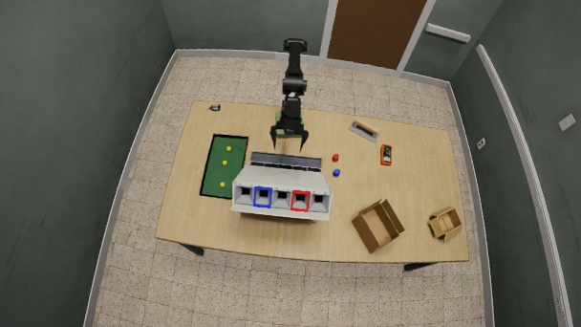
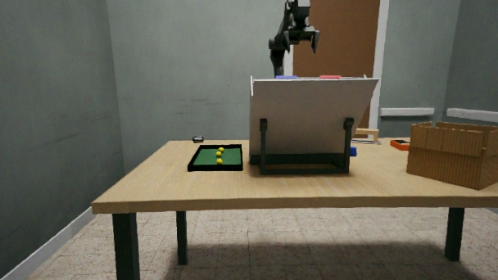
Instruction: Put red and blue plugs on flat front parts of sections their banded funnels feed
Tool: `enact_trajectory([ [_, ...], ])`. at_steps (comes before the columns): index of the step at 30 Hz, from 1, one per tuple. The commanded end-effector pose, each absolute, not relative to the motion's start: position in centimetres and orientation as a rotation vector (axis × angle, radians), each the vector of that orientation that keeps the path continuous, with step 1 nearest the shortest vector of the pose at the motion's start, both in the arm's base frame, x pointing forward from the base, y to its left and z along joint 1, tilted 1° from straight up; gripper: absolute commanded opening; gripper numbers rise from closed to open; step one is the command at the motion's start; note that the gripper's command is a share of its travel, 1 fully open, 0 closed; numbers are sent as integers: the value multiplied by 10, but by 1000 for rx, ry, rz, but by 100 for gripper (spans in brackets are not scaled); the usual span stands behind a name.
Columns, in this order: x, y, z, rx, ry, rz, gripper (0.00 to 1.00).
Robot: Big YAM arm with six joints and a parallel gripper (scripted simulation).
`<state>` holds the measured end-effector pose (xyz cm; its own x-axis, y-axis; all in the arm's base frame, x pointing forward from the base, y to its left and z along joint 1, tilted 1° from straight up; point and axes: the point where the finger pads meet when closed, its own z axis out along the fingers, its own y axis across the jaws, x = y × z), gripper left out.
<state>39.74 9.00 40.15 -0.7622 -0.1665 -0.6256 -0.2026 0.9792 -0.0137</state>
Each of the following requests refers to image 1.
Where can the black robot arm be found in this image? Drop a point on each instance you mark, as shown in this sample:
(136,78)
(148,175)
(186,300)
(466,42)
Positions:
(295,85)

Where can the red square band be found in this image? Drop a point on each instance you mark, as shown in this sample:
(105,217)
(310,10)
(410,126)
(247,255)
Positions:
(300,209)

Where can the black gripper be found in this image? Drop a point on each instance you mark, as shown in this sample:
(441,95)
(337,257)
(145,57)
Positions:
(298,131)

